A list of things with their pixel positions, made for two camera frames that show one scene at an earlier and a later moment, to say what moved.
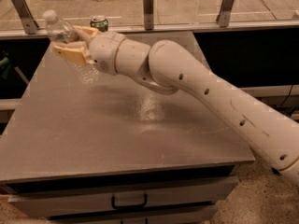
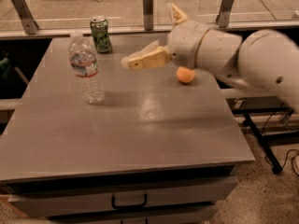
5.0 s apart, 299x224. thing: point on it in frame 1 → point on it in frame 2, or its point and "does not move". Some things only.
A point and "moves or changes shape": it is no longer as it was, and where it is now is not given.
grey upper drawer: x=72 y=203 does not move
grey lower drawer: x=192 y=216 does not move
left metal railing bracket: x=29 y=23 does not move
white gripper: x=104 y=50 → x=184 y=45
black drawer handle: x=115 y=206 does not move
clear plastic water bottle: x=60 y=33 moves or changes shape
